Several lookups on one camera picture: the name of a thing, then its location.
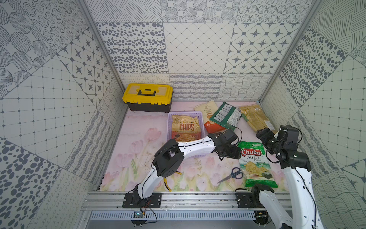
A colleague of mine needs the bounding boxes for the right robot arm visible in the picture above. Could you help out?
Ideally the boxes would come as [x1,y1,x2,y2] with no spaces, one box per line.
[252,126,324,229]

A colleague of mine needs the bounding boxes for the white slotted cable duct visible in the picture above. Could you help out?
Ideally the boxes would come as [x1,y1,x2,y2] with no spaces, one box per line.
[90,210,255,220]

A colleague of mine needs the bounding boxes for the beige red cassava chips bag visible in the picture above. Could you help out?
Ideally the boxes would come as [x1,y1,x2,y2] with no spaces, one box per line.
[193,100,226,134]

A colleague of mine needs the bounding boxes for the blue handled scissors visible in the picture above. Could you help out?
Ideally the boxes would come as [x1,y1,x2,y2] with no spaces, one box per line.
[218,167,244,184]

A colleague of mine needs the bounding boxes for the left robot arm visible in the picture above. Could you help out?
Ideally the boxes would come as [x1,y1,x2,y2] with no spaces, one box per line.
[133,129,241,203]

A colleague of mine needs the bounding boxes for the dark green striped snack bag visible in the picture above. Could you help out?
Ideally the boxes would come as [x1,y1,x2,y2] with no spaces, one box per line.
[209,102,242,131]

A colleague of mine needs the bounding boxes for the yellow handled pliers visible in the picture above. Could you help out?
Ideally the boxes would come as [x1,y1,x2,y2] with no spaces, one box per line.
[164,171,182,192]

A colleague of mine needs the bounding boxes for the gold foil chips bag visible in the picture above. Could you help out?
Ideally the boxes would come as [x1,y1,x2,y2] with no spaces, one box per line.
[239,105,277,134]

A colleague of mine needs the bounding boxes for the red gold chips bag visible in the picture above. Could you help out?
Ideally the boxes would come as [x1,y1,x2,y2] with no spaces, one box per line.
[171,115,201,142]

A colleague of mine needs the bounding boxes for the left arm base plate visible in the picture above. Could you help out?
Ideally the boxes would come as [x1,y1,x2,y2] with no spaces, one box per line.
[123,192,162,209]

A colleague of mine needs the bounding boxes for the yellow and black toolbox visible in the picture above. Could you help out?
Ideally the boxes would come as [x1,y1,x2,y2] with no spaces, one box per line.
[123,83,173,113]

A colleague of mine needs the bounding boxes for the green Chuba cassava chips bag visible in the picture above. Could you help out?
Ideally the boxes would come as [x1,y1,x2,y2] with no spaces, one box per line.
[238,141,278,188]

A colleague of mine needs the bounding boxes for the lilac plastic basket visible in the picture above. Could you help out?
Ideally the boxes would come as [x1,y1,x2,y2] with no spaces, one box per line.
[163,112,215,159]

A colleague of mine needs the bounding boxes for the small circuit board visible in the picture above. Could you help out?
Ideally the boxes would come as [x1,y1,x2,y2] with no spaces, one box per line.
[254,210,270,226]
[131,211,147,226]

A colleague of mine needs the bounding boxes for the aluminium mounting rail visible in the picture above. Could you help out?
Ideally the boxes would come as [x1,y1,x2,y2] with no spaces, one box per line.
[81,191,317,212]

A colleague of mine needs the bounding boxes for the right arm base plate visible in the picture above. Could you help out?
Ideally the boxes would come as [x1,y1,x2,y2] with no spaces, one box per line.
[235,192,256,209]

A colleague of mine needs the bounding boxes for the left small circuit board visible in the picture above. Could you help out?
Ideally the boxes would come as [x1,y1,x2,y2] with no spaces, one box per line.
[131,211,147,226]

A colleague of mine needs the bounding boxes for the right small circuit board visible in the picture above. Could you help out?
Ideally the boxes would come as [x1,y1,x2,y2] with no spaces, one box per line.
[254,210,270,226]

